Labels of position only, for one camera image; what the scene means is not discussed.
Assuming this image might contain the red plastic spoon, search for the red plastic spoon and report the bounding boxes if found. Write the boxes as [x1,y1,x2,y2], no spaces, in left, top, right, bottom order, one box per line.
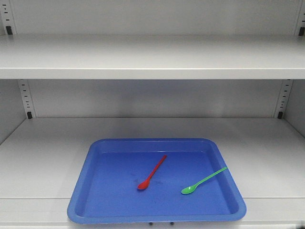
[137,155,167,190]

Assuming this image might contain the green plastic spoon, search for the green plastic spoon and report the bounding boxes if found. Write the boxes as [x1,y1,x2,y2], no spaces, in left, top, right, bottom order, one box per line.
[181,167,228,195]

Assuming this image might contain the white upper cabinet shelf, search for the white upper cabinet shelf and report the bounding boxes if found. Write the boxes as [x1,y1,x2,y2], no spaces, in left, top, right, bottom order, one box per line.
[0,34,305,80]

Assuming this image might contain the blue plastic tray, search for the blue plastic tray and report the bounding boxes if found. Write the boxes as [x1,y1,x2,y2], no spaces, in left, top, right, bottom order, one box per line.
[67,138,246,224]

